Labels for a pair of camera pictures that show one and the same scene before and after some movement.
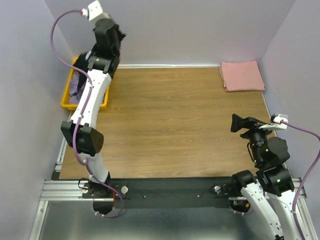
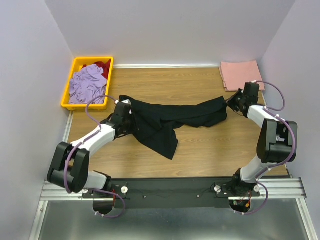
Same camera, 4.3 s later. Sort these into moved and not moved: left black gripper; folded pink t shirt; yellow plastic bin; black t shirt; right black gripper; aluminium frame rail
Moved: left black gripper; black t shirt; right black gripper
Not moved: folded pink t shirt; aluminium frame rail; yellow plastic bin
